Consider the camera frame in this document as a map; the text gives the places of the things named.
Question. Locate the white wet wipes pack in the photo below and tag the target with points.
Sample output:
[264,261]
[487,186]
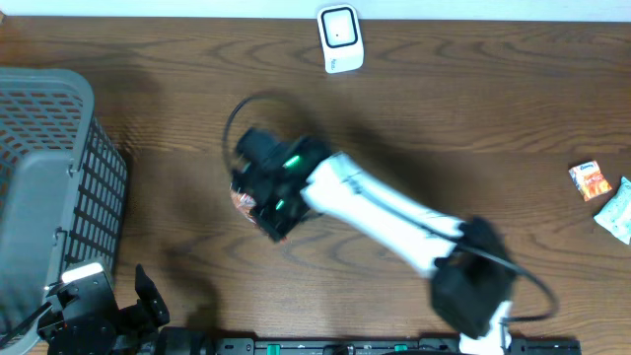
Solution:
[615,214]

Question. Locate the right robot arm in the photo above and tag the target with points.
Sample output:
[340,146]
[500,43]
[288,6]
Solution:
[464,261]

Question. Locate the grey plastic basket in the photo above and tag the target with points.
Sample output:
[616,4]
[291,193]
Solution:
[63,191]

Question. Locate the white barcode scanner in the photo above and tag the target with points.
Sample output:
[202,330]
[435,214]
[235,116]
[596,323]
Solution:
[341,38]

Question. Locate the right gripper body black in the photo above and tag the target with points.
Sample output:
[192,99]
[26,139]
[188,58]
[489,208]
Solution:
[275,218]

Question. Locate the orange snack packet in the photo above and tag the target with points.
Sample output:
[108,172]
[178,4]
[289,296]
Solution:
[589,180]

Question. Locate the red Top chocolate bar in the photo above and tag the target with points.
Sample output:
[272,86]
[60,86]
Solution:
[247,206]

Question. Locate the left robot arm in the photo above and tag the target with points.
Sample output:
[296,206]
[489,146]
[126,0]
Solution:
[130,332]

